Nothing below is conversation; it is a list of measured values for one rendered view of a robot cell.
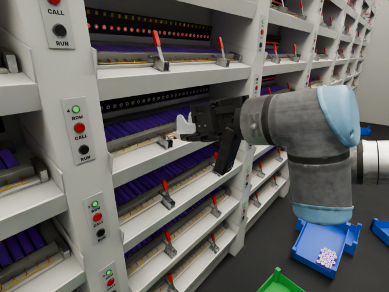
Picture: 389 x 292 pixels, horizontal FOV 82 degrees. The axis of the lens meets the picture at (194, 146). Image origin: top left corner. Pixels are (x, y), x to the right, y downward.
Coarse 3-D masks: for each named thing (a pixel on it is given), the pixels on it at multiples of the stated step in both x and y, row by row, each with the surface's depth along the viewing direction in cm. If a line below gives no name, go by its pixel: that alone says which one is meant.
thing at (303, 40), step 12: (288, 0) 130; (300, 0) 126; (312, 0) 123; (312, 12) 124; (288, 36) 136; (300, 36) 131; (312, 36) 128; (300, 48) 133; (312, 60) 139; (288, 72) 141; (300, 72) 137; (300, 84) 139; (288, 180) 167
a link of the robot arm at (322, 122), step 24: (288, 96) 35; (312, 96) 32; (336, 96) 30; (264, 120) 36; (288, 120) 34; (312, 120) 32; (336, 120) 30; (288, 144) 36; (312, 144) 33; (336, 144) 32
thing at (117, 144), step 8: (152, 128) 64; (160, 128) 65; (168, 128) 67; (176, 128) 70; (128, 136) 58; (136, 136) 59; (144, 136) 61; (152, 136) 63; (112, 144) 54; (120, 144) 56; (128, 144) 57; (120, 152) 54
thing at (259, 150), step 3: (255, 147) 103; (258, 147) 114; (261, 147) 114; (264, 147) 115; (267, 147) 117; (270, 147) 122; (255, 150) 104; (258, 150) 111; (261, 150) 112; (264, 150) 115; (267, 150) 120; (255, 153) 108; (258, 153) 109; (261, 153) 113; (264, 153) 118; (255, 156) 108; (258, 156) 113; (255, 159) 111
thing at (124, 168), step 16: (192, 96) 88; (224, 96) 95; (112, 112) 64; (128, 112) 68; (176, 144) 64; (192, 144) 68; (208, 144) 76; (112, 160) 47; (128, 160) 54; (144, 160) 55; (160, 160) 60; (112, 176) 49; (128, 176) 53
